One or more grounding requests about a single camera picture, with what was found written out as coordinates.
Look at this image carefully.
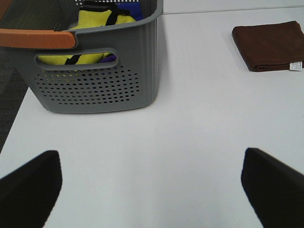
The brown towel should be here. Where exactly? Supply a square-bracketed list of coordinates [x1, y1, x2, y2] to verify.
[232, 21, 304, 72]

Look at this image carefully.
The white towel care label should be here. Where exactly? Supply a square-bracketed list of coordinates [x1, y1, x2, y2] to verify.
[289, 61, 303, 71]

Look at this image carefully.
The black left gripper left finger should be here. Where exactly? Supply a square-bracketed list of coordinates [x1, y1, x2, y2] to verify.
[0, 151, 62, 228]

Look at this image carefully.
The blue cloth in basket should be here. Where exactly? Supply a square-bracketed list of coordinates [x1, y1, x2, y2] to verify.
[99, 1, 144, 64]

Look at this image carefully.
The yellow cloth with black trim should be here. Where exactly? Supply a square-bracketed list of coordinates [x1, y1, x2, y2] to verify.
[38, 1, 137, 66]

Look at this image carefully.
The orange basket handle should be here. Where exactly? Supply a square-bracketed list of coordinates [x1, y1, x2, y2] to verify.
[0, 28, 76, 49]

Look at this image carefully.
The grey perforated plastic basket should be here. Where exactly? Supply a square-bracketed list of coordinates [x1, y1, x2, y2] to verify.
[0, 0, 163, 114]

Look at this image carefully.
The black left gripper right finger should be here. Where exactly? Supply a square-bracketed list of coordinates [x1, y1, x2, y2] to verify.
[241, 148, 304, 228]

